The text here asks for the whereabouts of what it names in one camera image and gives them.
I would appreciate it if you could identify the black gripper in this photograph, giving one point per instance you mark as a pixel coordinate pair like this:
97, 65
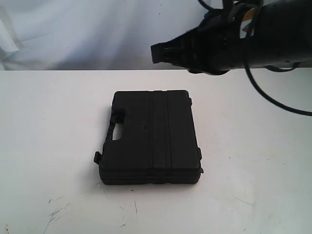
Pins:
196, 50

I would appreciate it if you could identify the black plastic tool case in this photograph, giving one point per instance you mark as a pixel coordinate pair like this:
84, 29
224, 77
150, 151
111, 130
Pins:
151, 139

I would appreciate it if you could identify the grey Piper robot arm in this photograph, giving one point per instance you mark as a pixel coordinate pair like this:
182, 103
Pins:
279, 32

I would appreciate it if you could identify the white backdrop cloth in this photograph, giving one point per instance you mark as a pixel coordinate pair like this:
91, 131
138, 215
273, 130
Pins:
96, 34

